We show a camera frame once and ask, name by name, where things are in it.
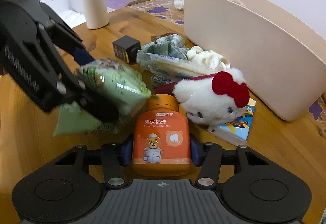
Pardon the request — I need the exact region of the green checked cloth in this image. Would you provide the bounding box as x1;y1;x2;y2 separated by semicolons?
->
136;34;190;66

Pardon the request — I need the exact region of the teal white snack packet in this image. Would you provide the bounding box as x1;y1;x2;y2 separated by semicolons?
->
146;53;217;87

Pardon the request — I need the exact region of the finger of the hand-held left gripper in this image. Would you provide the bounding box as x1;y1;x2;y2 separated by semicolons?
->
55;71;120;126
38;2;95;65

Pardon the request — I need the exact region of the colourful small box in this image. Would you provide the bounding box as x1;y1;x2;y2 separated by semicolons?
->
206;98;256;145

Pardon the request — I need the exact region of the white cat plush red bow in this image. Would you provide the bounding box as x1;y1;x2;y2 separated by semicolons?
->
155;68;250;125

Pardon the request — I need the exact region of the wooden desk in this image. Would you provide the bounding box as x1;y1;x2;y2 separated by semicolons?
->
0;6;326;217

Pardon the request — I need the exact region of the light green snack packet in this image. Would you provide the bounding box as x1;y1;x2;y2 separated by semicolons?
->
52;58;152;137

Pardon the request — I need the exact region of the orange plastic bottle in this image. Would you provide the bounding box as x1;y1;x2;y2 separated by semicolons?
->
132;94;191;177

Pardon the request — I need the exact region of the cream scrunchie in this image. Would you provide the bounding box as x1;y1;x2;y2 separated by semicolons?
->
187;46;231;72

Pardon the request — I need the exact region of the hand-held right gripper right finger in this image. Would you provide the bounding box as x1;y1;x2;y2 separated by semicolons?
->
190;136;270;187

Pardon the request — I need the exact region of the small black box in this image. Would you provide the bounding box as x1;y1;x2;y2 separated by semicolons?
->
112;35;141;64

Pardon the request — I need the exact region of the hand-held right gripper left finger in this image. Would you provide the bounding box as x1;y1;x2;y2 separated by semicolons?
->
52;137;134;187

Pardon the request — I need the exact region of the beige plastic storage basket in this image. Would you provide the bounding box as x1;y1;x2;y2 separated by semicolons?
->
183;0;326;122

